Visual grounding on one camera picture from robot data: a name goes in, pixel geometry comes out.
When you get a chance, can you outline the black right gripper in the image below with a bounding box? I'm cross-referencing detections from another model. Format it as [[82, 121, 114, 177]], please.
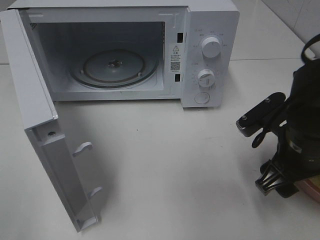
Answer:
[[255, 124, 320, 198]]

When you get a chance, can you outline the pink round plate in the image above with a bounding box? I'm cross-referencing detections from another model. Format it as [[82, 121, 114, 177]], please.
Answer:
[[294, 175, 320, 203]]

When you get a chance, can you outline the round door release button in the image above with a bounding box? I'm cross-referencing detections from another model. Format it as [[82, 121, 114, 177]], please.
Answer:
[[194, 92, 210, 104]]

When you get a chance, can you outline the white timer knob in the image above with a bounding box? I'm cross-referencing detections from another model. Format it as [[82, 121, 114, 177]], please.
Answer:
[[197, 69, 216, 88]]

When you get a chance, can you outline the white microwave door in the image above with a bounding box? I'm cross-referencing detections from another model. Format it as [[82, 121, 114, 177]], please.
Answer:
[[0, 9, 98, 232]]

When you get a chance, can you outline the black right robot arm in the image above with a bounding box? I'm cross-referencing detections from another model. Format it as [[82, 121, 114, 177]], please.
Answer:
[[252, 59, 320, 198]]

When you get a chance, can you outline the upper white power knob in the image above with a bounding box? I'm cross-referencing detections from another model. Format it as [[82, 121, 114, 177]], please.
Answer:
[[201, 36, 221, 58]]

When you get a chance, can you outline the white microwave oven body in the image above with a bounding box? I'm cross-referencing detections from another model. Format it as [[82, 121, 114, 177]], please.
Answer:
[[6, 0, 240, 108]]

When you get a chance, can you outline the white warning label sticker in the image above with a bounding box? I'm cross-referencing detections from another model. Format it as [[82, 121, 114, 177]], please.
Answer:
[[169, 44, 182, 72]]

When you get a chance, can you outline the glass microwave turntable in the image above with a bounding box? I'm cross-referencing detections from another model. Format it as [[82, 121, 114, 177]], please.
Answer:
[[70, 48, 159, 89]]

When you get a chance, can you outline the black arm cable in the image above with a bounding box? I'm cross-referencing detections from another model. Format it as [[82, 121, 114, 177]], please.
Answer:
[[251, 33, 320, 150]]

